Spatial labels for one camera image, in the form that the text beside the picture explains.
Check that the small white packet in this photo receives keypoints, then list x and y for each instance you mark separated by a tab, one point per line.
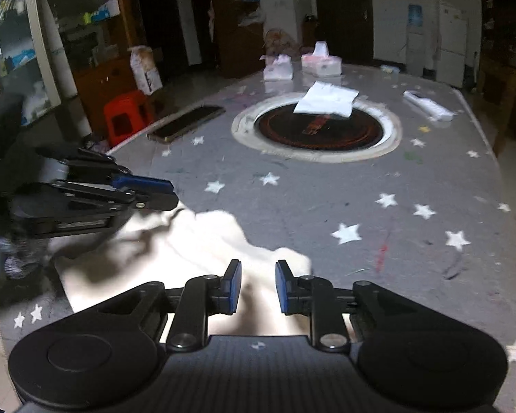
390	69

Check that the dark wooden door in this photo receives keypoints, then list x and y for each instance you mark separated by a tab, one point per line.
344	13

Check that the dark smartphone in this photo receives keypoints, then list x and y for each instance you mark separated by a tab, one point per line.
185	124

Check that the white water dispenser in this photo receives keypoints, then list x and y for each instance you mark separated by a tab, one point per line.
415	51

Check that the wooden arched shelf unit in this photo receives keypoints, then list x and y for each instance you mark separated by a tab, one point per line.
107	81

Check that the white remote control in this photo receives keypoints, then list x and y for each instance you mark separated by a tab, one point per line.
428	105

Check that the red plastic stool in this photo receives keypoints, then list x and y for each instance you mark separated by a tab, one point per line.
127	118

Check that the round black induction cooktop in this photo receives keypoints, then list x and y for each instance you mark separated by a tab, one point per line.
322	131

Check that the white folded cloth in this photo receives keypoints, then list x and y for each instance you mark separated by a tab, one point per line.
327	100

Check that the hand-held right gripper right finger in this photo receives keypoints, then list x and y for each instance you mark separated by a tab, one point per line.
284	286

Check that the brown white paper bag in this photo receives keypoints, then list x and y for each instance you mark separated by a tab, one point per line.
146	71

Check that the cream garment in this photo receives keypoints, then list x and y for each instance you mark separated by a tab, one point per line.
206	241

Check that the blue water bottle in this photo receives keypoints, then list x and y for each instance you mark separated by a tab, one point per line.
415	15

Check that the wooden side table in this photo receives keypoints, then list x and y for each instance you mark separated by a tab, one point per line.
511	90

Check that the white plastic tissue pack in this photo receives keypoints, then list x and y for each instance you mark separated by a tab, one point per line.
278	69

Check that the pink white tissue box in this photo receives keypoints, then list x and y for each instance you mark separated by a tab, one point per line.
322	63

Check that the white refrigerator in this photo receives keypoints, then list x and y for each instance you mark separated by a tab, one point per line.
450	45

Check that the electric floor fan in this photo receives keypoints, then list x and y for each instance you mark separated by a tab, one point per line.
279	41

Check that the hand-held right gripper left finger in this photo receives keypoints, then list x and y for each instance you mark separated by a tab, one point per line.
232	286

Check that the grey star-print tablecloth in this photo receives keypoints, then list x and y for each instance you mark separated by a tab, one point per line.
309	198

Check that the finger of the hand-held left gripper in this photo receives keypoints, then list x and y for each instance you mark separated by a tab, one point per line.
155	201
144	183

